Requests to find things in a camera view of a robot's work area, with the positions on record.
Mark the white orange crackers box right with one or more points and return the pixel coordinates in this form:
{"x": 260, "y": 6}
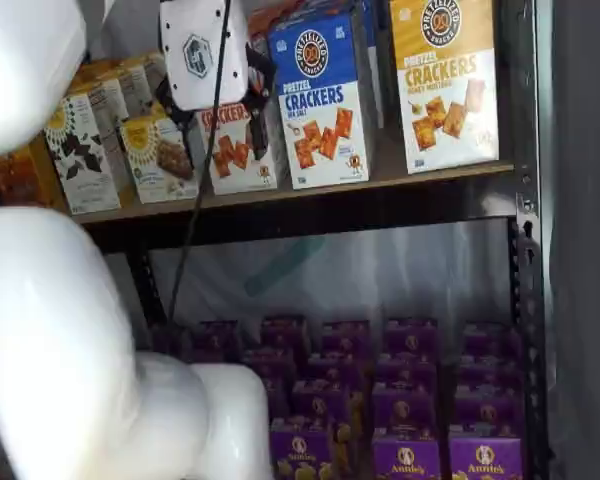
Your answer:
{"x": 445, "y": 100}

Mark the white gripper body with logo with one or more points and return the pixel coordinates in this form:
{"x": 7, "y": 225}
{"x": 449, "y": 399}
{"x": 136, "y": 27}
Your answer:
{"x": 205, "y": 50}

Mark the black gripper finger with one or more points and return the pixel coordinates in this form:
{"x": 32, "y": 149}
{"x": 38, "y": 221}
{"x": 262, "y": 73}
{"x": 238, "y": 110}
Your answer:
{"x": 261, "y": 70}
{"x": 258, "y": 125}

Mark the Simple Mills Sweet Thins box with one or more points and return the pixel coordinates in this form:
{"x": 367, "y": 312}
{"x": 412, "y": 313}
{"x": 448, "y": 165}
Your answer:
{"x": 135, "y": 87}
{"x": 155, "y": 70}
{"x": 80, "y": 160}
{"x": 107, "y": 107}

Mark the blue white pretzel crackers box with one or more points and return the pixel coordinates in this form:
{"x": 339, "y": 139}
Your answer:
{"x": 375, "y": 60}
{"x": 325, "y": 100}

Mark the black metal shelf frame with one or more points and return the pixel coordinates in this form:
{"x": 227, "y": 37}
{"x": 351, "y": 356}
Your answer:
{"x": 330, "y": 215}

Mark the orange cheddar pretzel crackers box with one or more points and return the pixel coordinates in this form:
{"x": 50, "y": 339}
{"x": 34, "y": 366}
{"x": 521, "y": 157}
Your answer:
{"x": 230, "y": 165}
{"x": 260, "y": 30}

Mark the Simple Mills almond bars box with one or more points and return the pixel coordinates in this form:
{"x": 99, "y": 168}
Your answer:
{"x": 155, "y": 165}

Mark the translucent plastic backdrop sheet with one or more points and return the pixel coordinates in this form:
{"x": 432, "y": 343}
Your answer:
{"x": 405, "y": 275}

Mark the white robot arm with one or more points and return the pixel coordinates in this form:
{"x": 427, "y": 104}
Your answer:
{"x": 40, "y": 300}

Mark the purple Annie's box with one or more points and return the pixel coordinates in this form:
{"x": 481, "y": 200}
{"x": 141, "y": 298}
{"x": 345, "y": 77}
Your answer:
{"x": 285, "y": 332}
{"x": 487, "y": 415}
{"x": 345, "y": 337}
{"x": 405, "y": 460}
{"x": 335, "y": 367}
{"x": 485, "y": 460}
{"x": 405, "y": 410}
{"x": 490, "y": 340}
{"x": 411, "y": 337}
{"x": 490, "y": 375}
{"x": 300, "y": 455}
{"x": 407, "y": 367}
{"x": 320, "y": 405}
{"x": 217, "y": 340}
{"x": 267, "y": 362}

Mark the orange snack box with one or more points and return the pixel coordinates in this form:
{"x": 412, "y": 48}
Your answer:
{"x": 20, "y": 175}

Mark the wooden shelf board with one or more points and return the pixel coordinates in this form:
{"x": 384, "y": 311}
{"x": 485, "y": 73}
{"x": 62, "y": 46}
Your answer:
{"x": 387, "y": 172}

